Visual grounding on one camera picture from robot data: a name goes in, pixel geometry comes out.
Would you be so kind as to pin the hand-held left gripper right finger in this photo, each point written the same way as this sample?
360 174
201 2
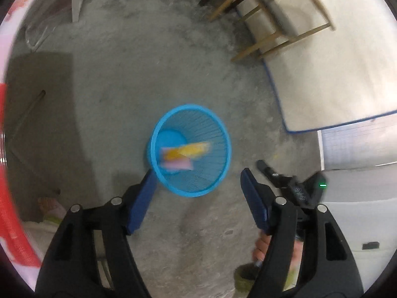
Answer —
254 198

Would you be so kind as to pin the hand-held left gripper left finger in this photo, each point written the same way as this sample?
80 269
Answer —
141 205

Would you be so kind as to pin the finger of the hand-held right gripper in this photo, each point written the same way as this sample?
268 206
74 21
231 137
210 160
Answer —
266 170

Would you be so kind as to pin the blue plastic wastebasket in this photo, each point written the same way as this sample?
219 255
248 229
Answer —
214 173

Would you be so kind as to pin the pink packet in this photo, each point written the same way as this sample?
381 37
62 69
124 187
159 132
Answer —
176 164

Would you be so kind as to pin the yellow snack packet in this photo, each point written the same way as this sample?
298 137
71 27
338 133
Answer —
195 149

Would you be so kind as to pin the person's right hand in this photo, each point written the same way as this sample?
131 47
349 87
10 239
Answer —
262 248

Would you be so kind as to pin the green slipper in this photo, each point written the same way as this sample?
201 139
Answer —
245 281
57 215

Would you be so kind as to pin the white mattress blue trim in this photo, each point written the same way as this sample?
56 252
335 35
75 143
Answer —
335 77

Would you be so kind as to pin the wooden chair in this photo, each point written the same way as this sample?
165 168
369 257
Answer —
315 4

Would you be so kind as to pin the clear plastic bag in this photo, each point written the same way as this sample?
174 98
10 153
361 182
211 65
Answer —
40 34

